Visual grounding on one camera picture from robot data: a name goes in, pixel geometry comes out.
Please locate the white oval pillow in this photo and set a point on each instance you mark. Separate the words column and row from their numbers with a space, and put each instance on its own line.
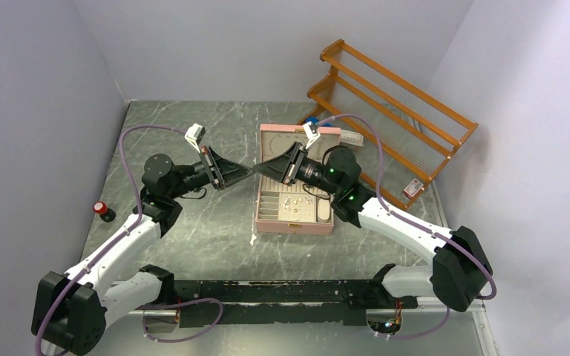
column 323, row 211

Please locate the red emergency stop button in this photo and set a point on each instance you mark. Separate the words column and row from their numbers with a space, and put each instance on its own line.
column 105, row 213

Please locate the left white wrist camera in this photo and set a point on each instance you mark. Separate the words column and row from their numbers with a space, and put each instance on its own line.
column 194, row 135

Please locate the white flat carton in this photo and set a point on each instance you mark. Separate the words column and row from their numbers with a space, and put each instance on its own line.
column 352, row 139

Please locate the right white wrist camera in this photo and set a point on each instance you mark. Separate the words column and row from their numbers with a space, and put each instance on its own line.
column 312, row 134

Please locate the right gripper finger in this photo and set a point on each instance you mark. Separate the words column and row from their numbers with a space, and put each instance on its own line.
column 279, row 173
column 282, row 161

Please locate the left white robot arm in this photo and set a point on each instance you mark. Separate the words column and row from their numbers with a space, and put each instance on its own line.
column 73, row 309

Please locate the orange wooden rack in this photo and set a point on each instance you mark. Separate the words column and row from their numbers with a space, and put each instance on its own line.
column 419, row 134

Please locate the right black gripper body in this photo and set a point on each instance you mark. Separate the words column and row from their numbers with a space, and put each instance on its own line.
column 312, row 173

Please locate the small red white box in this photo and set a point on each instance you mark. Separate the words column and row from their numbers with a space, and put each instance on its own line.
column 413, row 188

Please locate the blue box left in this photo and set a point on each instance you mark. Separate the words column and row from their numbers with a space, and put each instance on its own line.
column 309, row 120

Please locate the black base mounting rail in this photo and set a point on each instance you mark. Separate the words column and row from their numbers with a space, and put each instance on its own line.
column 231, row 302

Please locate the pink jewelry box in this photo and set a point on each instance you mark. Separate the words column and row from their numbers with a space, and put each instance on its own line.
column 270, row 217

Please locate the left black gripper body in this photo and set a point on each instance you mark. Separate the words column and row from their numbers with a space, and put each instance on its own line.
column 191, row 177

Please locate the crystal drop earring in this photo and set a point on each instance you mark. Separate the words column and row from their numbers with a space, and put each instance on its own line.
column 286, row 203

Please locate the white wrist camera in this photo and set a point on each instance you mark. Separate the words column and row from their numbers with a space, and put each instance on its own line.
column 312, row 134
column 194, row 135

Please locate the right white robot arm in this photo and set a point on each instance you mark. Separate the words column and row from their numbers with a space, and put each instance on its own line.
column 457, row 271

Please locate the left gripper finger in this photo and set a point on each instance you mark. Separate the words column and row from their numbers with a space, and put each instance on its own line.
column 212, row 160
column 233, row 174

